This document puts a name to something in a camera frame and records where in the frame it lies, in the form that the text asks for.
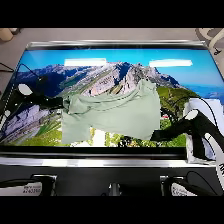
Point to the pale green T-shirt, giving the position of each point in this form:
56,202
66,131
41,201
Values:
116,115

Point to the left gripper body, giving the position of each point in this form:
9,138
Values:
56,102

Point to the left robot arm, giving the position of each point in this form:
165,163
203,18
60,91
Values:
35,99

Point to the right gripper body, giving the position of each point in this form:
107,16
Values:
160,135

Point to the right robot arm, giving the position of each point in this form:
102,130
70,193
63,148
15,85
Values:
196,128

